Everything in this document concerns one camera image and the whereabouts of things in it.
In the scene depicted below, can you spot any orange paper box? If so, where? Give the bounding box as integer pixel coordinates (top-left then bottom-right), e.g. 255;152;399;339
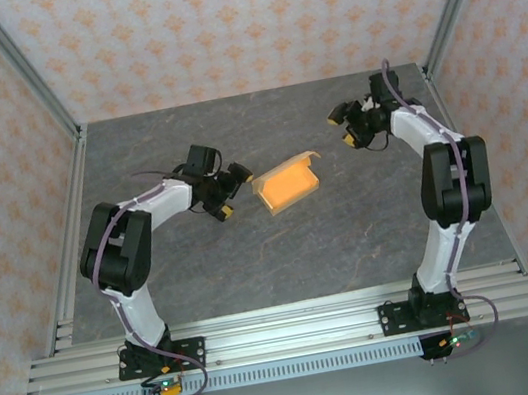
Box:
247;148;330;220

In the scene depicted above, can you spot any aluminium table side rail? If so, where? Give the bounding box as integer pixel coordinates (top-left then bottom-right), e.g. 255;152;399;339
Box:
0;124;134;395
421;49;528;395

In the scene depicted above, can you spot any aluminium mounting rail beam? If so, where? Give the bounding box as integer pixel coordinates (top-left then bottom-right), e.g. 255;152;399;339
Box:
18;264;528;395

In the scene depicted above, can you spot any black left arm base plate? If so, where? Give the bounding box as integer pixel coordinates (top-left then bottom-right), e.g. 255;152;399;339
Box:
114;335;210;383

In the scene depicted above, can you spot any grey slotted cable duct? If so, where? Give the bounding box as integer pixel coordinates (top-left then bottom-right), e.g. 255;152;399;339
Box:
74;336;426;395

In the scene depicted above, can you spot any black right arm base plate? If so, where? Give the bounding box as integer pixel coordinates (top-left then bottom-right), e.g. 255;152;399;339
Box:
376;290;469;339

